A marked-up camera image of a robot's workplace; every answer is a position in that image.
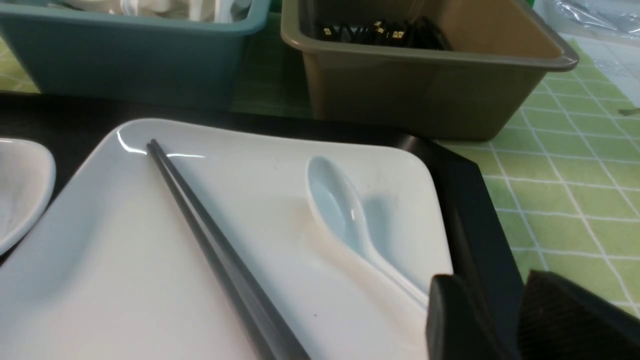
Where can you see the white ceramic soup spoon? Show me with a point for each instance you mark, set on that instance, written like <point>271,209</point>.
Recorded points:
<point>337,209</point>

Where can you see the green checkered tablecloth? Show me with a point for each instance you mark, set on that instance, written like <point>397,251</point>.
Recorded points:
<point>563,175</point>

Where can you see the brown plastic chopstick bin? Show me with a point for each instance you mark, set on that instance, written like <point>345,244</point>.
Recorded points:
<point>502,49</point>

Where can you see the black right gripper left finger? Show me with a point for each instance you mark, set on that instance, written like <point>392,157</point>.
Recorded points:
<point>454,328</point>

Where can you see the large white square plate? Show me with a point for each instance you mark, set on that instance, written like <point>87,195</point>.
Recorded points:
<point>112,270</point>

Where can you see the dark grey chopstick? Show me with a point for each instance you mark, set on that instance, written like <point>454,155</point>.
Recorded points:
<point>240,270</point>
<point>220,260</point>

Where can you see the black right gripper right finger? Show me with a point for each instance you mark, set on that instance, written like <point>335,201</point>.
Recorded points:
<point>560,320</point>

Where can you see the black plastic serving tray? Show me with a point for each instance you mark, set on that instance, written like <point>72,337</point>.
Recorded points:
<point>475,210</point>

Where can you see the pile of white spoons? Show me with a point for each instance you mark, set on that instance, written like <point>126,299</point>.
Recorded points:
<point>207,11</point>

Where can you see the black chopsticks bundle in bin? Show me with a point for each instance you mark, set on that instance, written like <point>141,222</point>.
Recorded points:
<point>419,34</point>

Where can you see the clear plastic sheet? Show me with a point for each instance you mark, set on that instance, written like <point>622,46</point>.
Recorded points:
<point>610,20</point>

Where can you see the teal plastic spoon bin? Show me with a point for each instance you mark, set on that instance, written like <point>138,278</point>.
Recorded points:
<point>111,56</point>

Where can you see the small white sauce dish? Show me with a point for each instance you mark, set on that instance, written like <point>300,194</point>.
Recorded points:
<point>27,178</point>

